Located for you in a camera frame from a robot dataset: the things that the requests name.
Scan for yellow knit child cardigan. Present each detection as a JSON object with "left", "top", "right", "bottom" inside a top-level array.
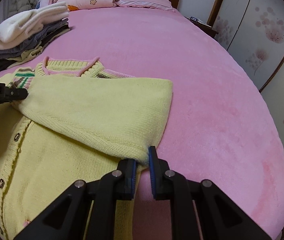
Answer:
[{"left": 0, "top": 58, "right": 172, "bottom": 239}]

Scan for black folded garment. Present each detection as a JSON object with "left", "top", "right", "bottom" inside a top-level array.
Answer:
[{"left": 0, "top": 29, "right": 71, "bottom": 72}]

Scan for items on nightstand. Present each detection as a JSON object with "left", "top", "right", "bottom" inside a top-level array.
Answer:
[{"left": 190, "top": 16, "right": 199, "bottom": 22}]

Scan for light green folded garment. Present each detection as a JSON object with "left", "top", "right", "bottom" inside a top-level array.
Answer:
[{"left": 8, "top": 46, "right": 44, "bottom": 62}]

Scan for green puffer jacket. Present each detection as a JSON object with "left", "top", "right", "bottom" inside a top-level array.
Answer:
[{"left": 7, "top": 0, "right": 37, "bottom": 17}]

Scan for dark wooden nightstand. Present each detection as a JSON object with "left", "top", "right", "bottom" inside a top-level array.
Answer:
[{"left": 187, "top": 17, "right": 218, "bottom": 38}]

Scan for pink pillow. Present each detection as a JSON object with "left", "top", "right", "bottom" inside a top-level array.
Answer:
[{"left": 115, "top": 0, "right": 175, "bottom": 11}]

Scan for white fleece folded garment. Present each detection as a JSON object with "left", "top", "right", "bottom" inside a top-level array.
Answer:
[{"left": 0, "top": 2, "right": 69, "bottom": 50}]

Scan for floral wardrobe door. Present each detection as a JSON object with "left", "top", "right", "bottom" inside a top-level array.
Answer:
[{"left": 213, "top": 0, "right": 284, "bottom": 146}]

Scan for grey folded garment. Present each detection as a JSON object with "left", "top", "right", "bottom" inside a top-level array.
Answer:
[{"left": 0, "top": 18, "right": 70, "bottom": 60}]

